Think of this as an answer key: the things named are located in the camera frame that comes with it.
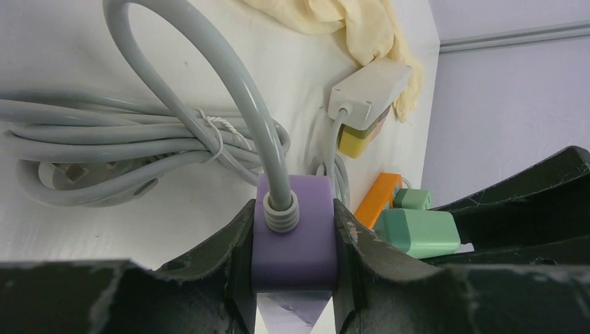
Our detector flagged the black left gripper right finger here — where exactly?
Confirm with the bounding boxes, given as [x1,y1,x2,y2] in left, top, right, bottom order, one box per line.
[333,200,589,333]

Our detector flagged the green adapter on orange strip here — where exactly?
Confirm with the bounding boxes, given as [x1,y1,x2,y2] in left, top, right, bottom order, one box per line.
[393,189,431,210]

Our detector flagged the white power strip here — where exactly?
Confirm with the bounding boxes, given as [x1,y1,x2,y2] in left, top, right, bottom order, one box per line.
[327,58,413,130]

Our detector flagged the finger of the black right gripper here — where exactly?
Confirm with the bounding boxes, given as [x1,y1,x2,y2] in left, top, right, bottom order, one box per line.
[433,146,589,265]

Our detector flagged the grey cable of purple strip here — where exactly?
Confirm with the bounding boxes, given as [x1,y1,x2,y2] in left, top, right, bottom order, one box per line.
[0,0,301,234]

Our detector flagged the orange power strip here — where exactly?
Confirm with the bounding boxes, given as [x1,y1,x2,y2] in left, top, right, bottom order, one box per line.
[354,173,403,229]

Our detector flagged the pink plug adapter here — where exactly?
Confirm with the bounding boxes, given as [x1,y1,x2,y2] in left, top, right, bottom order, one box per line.
[372,106,391,140]

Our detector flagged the purple power strip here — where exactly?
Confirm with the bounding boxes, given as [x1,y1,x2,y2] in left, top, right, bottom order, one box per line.
[251,175,338,333]

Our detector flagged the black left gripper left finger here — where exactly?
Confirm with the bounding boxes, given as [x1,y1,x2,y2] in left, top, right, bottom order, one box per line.
[1,201,256,333]

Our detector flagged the yellow plug adapter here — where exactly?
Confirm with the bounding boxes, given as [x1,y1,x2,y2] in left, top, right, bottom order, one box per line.
[338,125,378,159]

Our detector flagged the cream yellow cloth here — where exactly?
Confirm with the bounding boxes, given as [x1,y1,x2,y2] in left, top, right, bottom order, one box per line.
[246,0,424,122]

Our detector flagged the green plug adapter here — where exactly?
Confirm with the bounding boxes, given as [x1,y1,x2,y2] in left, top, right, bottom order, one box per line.
[373,208,461,259]

